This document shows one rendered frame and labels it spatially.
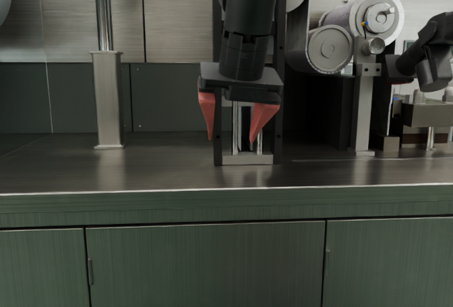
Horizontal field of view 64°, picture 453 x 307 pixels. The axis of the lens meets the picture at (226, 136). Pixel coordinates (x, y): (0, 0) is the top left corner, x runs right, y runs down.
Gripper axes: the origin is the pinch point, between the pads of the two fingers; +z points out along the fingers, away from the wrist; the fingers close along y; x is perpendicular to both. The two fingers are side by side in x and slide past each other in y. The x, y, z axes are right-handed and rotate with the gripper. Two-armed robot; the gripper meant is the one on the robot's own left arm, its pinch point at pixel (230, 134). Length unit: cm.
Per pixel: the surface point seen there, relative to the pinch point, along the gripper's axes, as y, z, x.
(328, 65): -31, 3, -46
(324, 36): -29, -4, -48
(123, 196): 16.7, 20.9, -11.0
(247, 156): -9.3, 20.8, -27.0
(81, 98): 40, 32, -75
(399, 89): -216, 95, -285
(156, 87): 15, 26, -76
